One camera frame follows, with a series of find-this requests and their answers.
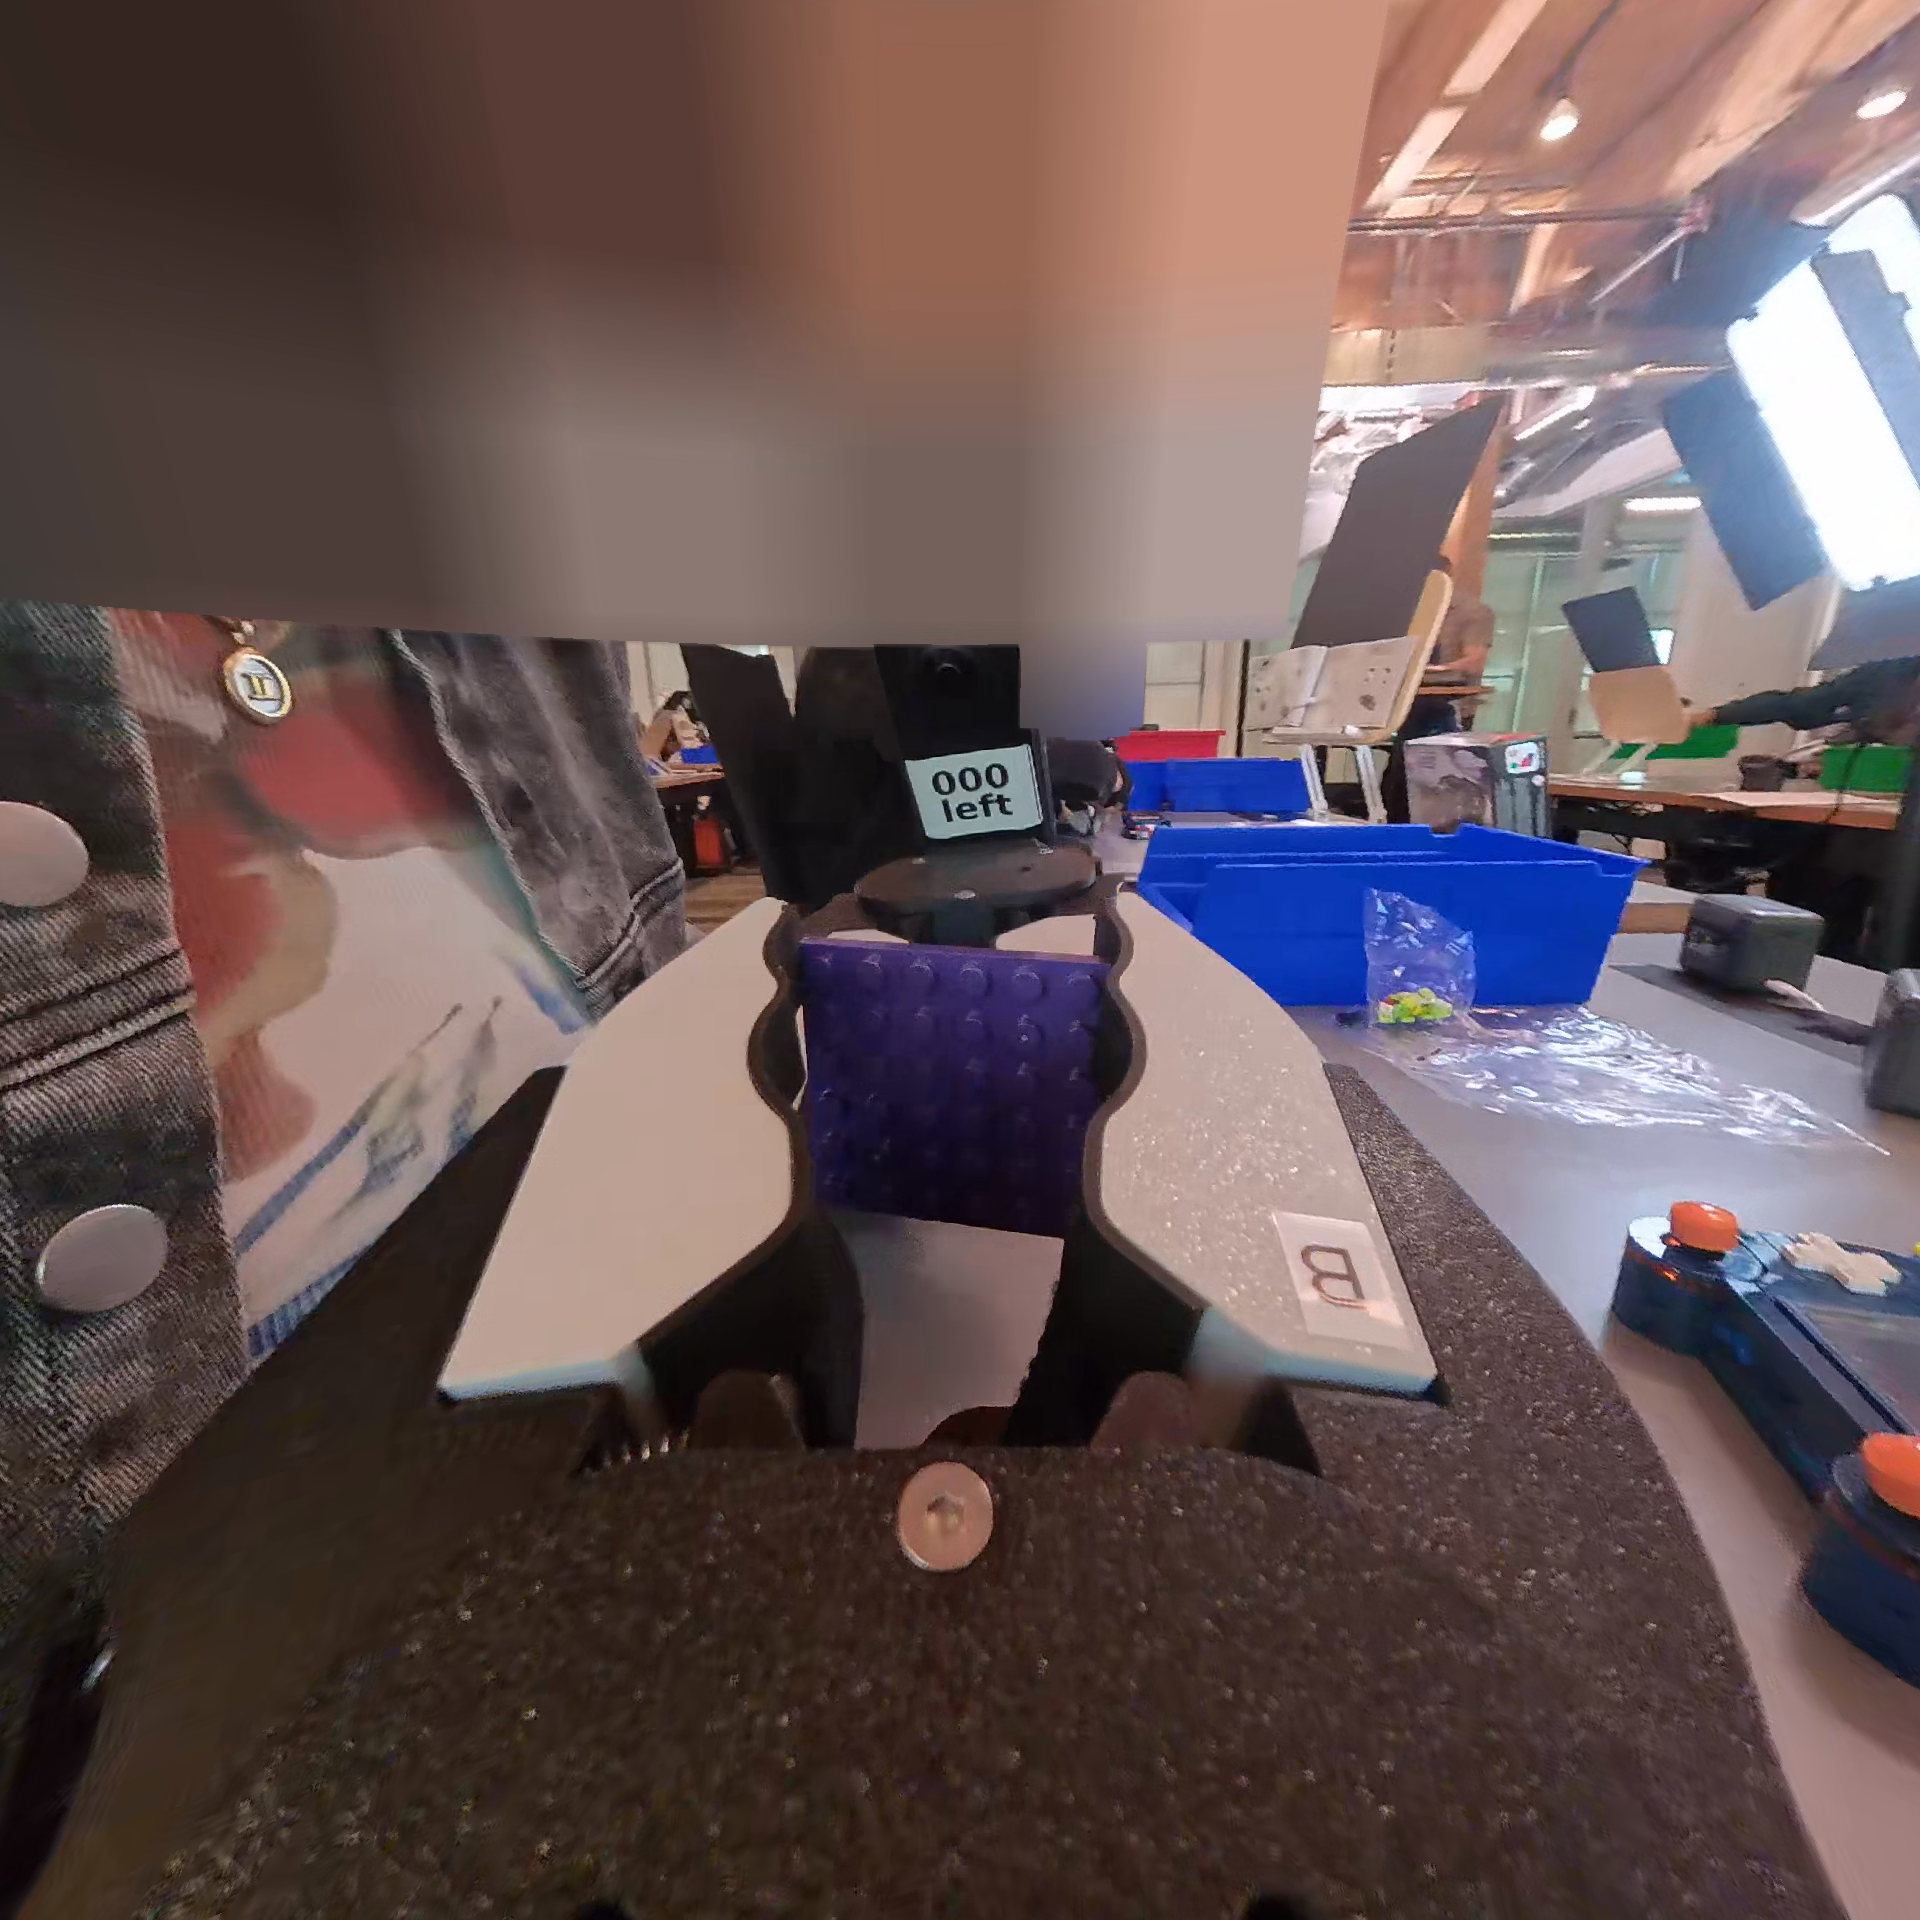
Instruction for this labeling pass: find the large purple brick plate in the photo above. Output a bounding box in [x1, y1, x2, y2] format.
[795, 939, 1116, 1241]

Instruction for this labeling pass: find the grey printed toy box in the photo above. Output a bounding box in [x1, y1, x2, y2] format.
[1401, 729, 1553, 841]

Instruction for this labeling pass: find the blue brick game console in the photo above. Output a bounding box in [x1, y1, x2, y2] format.
[1609, 1201, 1920, 1677]

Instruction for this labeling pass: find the gold pendant necklace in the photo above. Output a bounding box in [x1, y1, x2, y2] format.
[211, 614, 298, 729]

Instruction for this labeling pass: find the person's printed white shirt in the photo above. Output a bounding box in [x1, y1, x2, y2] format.
[113, 609, 596, 1365]

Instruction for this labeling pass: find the clear bag with green pieces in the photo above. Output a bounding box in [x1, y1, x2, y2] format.
[1363, 886, 1482, 1033]

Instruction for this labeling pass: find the small blue plastic bin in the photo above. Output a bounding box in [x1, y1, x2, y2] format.
[1125, 756, 1313, 818]

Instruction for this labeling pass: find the small black flag panel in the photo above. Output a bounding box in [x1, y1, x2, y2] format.
[1560, 585, 1664, 677]

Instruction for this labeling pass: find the studio light panel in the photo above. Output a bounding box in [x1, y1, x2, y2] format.
[1659, 193, 1920, 673]

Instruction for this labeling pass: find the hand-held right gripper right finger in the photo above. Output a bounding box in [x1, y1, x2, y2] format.
[1078, 893, 1442, 1395]

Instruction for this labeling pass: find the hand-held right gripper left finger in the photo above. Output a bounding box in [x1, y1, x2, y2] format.
[435, 897, 818, 1402]

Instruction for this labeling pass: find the person's grey denim jacket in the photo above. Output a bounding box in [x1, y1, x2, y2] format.
[0, 599, 693, 1682]

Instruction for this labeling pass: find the dark grey cube charger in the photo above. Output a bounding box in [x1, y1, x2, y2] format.
[1678, 893, 1826, 995]
[1864, 966, 1920, 1118]

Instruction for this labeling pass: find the long blue plastic bin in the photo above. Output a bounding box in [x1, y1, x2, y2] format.
[1137, 820, 1648, 1011]

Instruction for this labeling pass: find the large black flag panel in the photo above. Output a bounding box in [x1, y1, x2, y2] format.
[1289, 396, 1508, 651]

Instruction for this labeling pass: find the white printed instruction board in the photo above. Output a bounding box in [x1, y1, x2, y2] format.
[1242, 636, 1427, 740]

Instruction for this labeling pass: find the flat clear plastic bag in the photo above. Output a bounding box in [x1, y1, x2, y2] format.
[1372, 997, 1888, 1156]

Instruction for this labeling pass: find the far wooden table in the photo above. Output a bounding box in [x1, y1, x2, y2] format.
[1546, 772, 1906, 834]

